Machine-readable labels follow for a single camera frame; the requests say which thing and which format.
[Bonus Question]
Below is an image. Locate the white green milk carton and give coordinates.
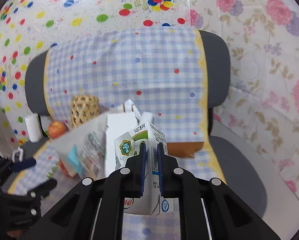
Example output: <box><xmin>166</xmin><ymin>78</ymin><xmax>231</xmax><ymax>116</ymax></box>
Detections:
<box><xmin>114</xmin><ymin>121</ymin><xmax>174</xmax><ymax>216</ymax></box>

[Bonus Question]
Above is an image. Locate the clear plastic trash bag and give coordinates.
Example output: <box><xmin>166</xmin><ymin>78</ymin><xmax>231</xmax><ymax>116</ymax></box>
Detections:
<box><xmin>96</xmin><ymin>99</ymin><xmax>154</xmax><ymax>131</ymax></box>

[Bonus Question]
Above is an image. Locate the orange knitted cloth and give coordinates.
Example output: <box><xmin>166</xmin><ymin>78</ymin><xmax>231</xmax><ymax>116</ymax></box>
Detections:
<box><xmin>58</xmin><ymin>159</ymin><xmax>75</xmax><ymax>178</ymax></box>

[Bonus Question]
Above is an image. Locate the white paper roll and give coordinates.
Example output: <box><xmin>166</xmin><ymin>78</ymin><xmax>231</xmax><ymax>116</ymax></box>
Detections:
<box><xmin>25</xmin><ymin>113</ymin><xmax>43</xmax><ymax>143</ymax></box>

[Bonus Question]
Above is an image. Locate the dark grey chair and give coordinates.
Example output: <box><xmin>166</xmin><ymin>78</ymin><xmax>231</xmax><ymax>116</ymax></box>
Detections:
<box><xmin>25</xmin><ymin>31</ymin><xmax>267</xmax><ymax>216</ymax></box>

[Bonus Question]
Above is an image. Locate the red apple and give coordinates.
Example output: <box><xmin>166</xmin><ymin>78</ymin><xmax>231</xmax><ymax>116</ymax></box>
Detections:
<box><xmin>47</xmin><ymin>121</ymin><xmax>68</xmax><ymax>139</ymax></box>

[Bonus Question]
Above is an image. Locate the brown knife sheath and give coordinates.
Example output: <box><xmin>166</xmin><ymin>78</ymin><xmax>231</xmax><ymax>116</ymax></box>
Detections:
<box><xmin>167</xmin><ymin>142</ymin><xmax>204</xmax><ymax>158</ymax></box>

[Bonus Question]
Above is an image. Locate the woven bamboo basket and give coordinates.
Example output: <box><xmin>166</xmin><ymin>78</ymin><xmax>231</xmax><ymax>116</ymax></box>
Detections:
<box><xmin>70</xmin><ymin>95</ymin><xmax>100</xmax><ymax>129</ymax></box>

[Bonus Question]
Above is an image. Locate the blue checked cloth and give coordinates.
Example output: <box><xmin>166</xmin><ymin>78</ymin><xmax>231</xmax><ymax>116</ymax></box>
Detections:
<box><xmin>8</xmin><ymin>27</ymin><xmax>228</xmax><ymax>240</ymax></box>

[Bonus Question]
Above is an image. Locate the balloon pattern plastic sheet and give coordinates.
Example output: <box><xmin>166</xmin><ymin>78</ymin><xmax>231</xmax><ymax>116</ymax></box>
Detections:
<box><xmin>0</xmin><ymin>0</ymin><xmax>191</xmax><ymax>152</ymax></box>

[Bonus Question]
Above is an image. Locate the floral pattern plastic sheet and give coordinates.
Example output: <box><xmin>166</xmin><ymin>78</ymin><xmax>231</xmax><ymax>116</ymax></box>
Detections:
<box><xmin>190</xmin><ymin>0</ymin><xmax>299</xmax><ymax>200</ymax></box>

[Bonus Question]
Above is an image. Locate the white charging cable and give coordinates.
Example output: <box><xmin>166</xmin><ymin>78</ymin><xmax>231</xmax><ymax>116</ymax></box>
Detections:
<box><xmin>11</xmin><ymin>146</ymin><xmax>25</xmax><ymax>163</ymax></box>

